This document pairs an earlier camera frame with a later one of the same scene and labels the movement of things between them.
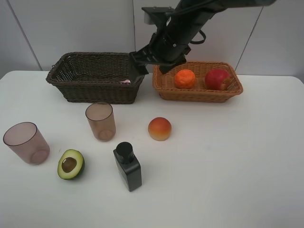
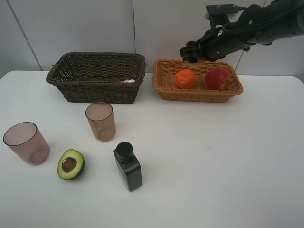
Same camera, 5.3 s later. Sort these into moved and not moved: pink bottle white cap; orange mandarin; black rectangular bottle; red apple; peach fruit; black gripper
Moved: peach fruit; black gripper
Not moved: orange mandarin; pink bottle white cap; red apple; black rectangular bottle
